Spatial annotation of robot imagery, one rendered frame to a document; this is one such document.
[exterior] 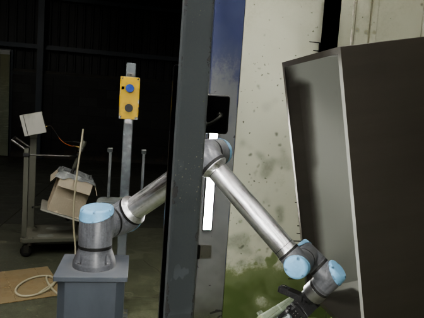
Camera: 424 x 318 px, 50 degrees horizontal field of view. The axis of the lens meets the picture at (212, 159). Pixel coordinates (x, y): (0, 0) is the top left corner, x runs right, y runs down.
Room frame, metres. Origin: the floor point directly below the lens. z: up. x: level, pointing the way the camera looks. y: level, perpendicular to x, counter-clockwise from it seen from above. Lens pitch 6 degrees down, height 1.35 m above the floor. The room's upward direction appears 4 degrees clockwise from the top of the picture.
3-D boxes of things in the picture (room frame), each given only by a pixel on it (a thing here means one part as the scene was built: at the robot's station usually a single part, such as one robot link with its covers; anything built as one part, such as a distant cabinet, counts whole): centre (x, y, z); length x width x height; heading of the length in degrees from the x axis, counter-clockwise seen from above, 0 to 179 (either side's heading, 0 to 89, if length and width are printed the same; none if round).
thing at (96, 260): (1.98, 0.50, 0.69); 0.19 x 0.19 x 0.10
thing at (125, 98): (2.81, 0.54, 1.42); 0.12 x 0.06 x 0.26; 100
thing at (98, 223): (1.99, 0.49, 0.83); 0.17 x 0.15 x 0.18; 156
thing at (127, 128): (2.87, 0.55, 0.82); 0.06 x 0.06 x 1.64; 10
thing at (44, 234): (4.13, 1.45, 0.64); 0.73 x 0.50 x 1.27; 110
